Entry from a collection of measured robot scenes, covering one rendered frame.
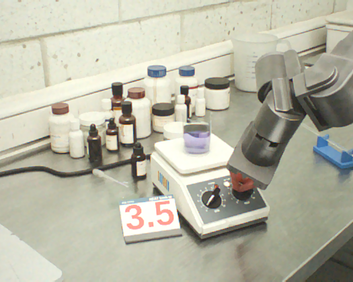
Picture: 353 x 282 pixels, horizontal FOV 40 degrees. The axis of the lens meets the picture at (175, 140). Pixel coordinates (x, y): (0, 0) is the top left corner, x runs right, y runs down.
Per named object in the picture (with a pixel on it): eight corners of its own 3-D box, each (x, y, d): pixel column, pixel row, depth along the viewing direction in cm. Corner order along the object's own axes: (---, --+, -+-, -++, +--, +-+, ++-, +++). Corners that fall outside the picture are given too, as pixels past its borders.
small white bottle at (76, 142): (86, 156, 103) (83, 121, 100) (71, 159, 102) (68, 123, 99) (83, 151, 106) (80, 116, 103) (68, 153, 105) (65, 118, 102)
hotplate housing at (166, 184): (270, 221, 80) (274, 178, 77) (200, 242, 75) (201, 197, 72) (206, 166, 99) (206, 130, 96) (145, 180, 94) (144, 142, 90)
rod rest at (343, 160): (356, 166, 99) (358, 150, 97) (341, 169, 97) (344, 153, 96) (325, 147, 107) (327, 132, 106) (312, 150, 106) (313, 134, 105)
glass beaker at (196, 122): (183, 146, 88) (183, 103, 85) (212, 148, 87) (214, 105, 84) (178, 160, 82) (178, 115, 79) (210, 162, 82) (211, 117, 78)
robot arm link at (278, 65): (337, 76, 58) (360, 118, 63) (322, 15, 65) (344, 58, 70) (246, 111, 63) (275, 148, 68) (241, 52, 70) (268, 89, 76)
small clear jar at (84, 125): (77, 141, 111) (74, 114, 108) (101, 136, 113) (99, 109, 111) (86, 150, 106) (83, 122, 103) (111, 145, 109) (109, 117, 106)
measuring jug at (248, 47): (286, 81, 152) (290, 33, 146) (291, 94, 140) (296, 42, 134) (226, 80, 153) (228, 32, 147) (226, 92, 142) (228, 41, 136)
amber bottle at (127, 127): (126, 138, 112) (124, 98, 108) (140, 142, 110) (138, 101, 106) (115, 144, 109) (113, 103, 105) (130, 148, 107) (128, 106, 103)
